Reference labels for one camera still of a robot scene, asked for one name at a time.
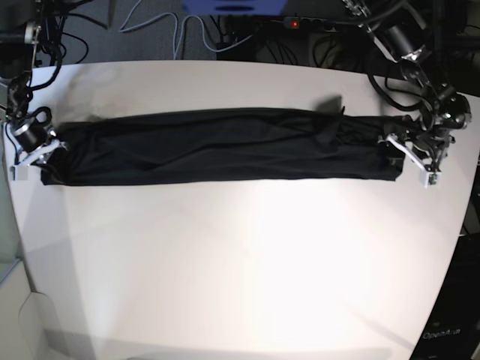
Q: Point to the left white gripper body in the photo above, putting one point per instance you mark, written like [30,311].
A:
[427,149]

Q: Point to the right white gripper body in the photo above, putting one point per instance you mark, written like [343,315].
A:
[34,147]

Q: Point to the black long-sleeve T-shirt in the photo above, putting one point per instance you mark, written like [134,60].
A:
[221,145]

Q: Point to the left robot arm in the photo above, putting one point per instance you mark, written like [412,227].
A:
[414,43]

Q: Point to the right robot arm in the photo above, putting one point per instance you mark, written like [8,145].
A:
[28,27]

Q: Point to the black OpenArm equipment case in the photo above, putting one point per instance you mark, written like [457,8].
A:
[452,329]

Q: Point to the blue plastic box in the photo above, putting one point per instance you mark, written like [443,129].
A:
[234,7]

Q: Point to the black power strip red switch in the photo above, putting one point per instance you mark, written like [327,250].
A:
[313,25]

